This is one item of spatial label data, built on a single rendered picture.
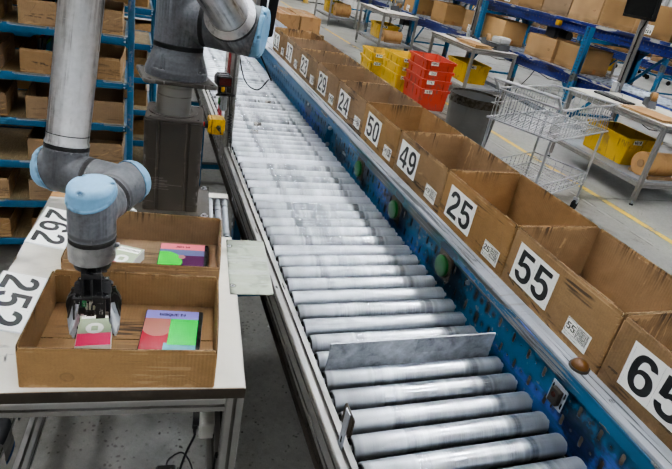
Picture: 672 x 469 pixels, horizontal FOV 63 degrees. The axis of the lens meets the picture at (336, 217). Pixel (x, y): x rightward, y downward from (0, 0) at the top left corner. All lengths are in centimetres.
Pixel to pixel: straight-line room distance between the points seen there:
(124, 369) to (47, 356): 14
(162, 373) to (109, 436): 98
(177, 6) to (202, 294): 83
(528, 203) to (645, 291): 52
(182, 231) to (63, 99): 62
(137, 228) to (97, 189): 62
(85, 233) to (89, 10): 44
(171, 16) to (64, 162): 66
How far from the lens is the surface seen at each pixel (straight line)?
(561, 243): 170
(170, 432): 219
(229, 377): 129
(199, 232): 172
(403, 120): 264
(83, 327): 136
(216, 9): 153
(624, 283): 171
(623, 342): 134
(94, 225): 114
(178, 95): 182
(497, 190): 201
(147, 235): 174
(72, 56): 125
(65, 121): 126
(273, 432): 221
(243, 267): 165
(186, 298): 146
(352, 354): 136
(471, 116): 538
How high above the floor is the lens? 162
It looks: 25 degrees down
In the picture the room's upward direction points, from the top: 11 degrees clockwise
